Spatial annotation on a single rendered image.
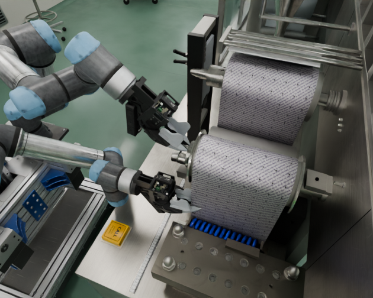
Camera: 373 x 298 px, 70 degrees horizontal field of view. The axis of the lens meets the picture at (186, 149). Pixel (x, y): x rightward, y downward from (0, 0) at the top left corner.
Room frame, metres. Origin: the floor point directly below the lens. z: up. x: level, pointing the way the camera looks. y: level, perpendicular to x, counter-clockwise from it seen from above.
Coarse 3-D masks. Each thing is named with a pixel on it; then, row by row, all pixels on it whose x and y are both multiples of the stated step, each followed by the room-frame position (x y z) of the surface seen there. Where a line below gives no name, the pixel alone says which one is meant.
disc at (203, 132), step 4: (200, 132) 0.48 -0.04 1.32; (204, 132) 0.50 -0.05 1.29; (200, 136) 0.47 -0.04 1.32; (196, 140) 0.45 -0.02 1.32; (196, 144) 0.44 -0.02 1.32; (192, 148) 0.43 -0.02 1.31; (192, 152) 0.42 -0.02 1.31; (192, 156) 0.42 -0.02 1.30; (188, 164) 0.40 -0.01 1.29; (188, 168) 0.40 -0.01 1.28; (188, 172) 0.39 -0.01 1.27; (188, 176) 0.39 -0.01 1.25; (188, 180) 0.39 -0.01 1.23
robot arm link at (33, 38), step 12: (24, 24) 0.88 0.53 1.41; (36, 24) 0.89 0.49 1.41; (12, 36) 0.82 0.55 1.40; (24, 36) 0.83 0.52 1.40; (36, 36) 0.85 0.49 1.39; (48, 36) 0.87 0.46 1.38; (24, 48) 0.81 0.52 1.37; (36, 48) 0.83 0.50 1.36; (48, 48) 0.86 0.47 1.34; (60, 48) 0.90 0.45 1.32; (24, 60) 0.80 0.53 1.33; (36, 60) 0.84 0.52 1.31; (48, 60) 0.87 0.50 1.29; (36, 72) 0.89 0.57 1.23; (48, 72) 0.91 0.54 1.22; (60, 108) 1.00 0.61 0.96
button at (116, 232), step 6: (114, 222) 0.42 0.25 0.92; (108, 228) 0.40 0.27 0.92; (114, 228) 0.40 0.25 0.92; (120, 228) 0.40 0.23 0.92; (126, 228) 0.40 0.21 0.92; (108, 234) 0.38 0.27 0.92; (114, 234) 0.38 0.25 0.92; (120, 234) 0.38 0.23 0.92; (126, 234) 0.39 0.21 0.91; (108, 240) 0.36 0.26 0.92; (114, 240) 0.36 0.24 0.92; (120, 240) 0.36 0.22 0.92
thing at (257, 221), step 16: (192, 192) 0.40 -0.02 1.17; (208, 192) 0.38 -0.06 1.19; (208, 208) 0.38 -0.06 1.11; (224, 208) 0.36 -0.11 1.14; (240, 208) 0.35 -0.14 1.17; (256, 208) 0.33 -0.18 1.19; (224, 224) 0.36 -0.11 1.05; (240, 224) 0.34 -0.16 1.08; (256, 224) 0.33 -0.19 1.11; (272, 224) 0.32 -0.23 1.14
